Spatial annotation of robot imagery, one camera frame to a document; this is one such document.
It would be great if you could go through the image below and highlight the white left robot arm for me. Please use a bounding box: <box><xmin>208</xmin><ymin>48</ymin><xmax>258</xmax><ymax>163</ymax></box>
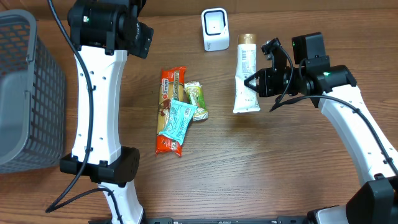
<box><xmin>60</xmin><ymin>0</ymin><xmax>154</xmax><ymax>223</ymax></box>

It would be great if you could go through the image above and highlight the grey plastic lattice basket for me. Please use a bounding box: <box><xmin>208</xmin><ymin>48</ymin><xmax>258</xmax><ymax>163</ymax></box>
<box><xmin>1</xmin><ymin>9</ymin><xmax>67</xmax><ymax>174</ymax></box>

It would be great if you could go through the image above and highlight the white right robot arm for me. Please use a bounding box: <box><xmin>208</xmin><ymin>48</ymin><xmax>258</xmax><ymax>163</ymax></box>
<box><xmin>244</xmin><ymin>32</ymin><xmax>397</xmax><ymax>224</ymax></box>

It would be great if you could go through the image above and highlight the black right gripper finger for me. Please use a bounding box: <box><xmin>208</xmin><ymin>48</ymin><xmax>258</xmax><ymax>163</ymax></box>
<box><xmin>244</xmin><ymin>70</ymin><xmax>261</xmax><ymax>86</ymax></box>
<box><xmin>244</xmin><ymin>80</ymin><xmax>259</xmax><ymax>94</ymax></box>

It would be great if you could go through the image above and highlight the green snack packet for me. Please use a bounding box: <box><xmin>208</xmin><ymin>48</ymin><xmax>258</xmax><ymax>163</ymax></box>
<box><xmin>184</xmin><ymin>81</ymin><xmax>208</xmax><ymax>121</ymax></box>

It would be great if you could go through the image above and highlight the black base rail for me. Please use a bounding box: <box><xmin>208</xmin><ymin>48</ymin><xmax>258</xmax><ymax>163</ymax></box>
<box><xmin>141</xmin><ymin>216</ymin><xmax>311</xmax><ymax>224</ymax></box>

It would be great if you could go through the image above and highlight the white tube with gold cap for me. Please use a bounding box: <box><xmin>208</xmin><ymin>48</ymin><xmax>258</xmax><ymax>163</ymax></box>
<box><xmin>233</xmin><ymin>34</ymin><xmax>261</xmax><ymax>114</ymax></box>

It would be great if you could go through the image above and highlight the orange spaghetti packet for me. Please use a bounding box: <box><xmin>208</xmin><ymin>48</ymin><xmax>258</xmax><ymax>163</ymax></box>
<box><xmin>155</xmin><ymin>67</ymin><xmax>187</xmax><ymax>156</ymax></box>

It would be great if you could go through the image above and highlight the light blue wipes packet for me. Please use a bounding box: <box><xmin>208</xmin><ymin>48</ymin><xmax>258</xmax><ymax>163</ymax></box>
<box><xmin>159</xmin><ymin>100</ymin><xmax>197</xmax><ymax>145</ymax></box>

